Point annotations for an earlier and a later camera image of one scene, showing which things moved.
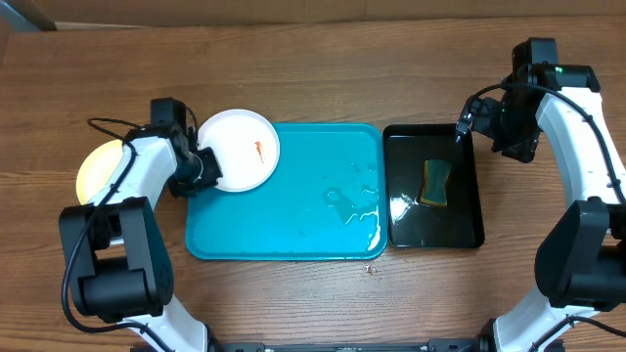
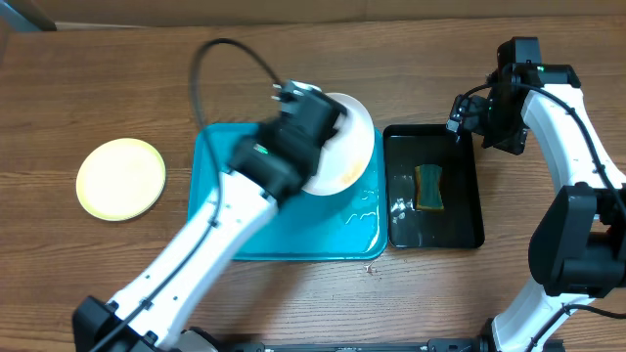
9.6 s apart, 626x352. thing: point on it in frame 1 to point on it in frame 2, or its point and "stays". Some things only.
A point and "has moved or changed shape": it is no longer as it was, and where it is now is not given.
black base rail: [485, 344] stays
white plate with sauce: [246, 144] to [346, 154]
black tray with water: [412, 224] stays
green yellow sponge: [435, 174] has moved or changed shape
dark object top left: [28, 11] stays
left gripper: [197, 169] to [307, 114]
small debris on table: [369, 269] stays
